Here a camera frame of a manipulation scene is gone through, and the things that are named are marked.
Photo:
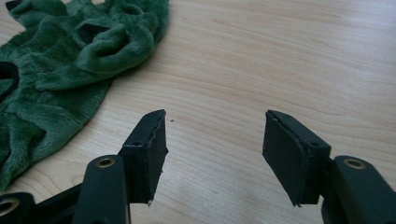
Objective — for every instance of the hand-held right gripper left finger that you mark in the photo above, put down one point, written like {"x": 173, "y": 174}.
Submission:
{"x": 145, "y": 158}

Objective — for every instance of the green fleece cloth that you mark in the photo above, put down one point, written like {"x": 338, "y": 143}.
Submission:
{"x": 59, "y": 71}

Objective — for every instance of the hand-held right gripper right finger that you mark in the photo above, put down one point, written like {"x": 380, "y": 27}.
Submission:
{"x": 291, "y": 161}

